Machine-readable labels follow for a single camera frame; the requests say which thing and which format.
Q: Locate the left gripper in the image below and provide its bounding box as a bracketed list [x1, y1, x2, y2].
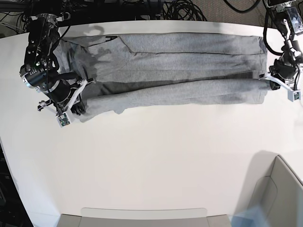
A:
[269, 60, 300, 90]

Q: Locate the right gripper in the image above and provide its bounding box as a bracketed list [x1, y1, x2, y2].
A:
[45, 72, 87, 115]

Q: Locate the grey T-shirt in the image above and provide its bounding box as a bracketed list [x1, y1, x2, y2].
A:
[54, 33, 270, 122]

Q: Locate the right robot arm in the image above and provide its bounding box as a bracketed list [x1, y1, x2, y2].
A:
[20, 13, 86, 115]

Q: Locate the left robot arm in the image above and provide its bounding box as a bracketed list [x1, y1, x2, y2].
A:
[263, 0, 303, 91]

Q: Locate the grey bin right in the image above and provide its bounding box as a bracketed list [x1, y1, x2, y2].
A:
[248, 156, 303, 227]

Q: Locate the grey bin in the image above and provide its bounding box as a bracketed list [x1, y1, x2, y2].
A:
[248, 156, 303, 227]
[57, 208, 231, 227]

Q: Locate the grey bin front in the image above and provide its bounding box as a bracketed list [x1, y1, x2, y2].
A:
[57, 208, 231, 227]

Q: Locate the blue cloth in bin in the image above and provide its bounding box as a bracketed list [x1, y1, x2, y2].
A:
[229, 205, 270, 227]

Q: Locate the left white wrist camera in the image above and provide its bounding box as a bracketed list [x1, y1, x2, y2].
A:
[259, 72, 302, 102]

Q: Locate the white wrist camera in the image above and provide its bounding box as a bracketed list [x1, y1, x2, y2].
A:
[36, 78, 97, 129]
[259, 72, 302, 102]

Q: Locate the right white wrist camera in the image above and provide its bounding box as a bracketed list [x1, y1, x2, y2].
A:
[36, 78, 97, 129]

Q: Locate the black cable bundle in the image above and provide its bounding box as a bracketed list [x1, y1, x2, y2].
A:
[0, 0, 268, 38]

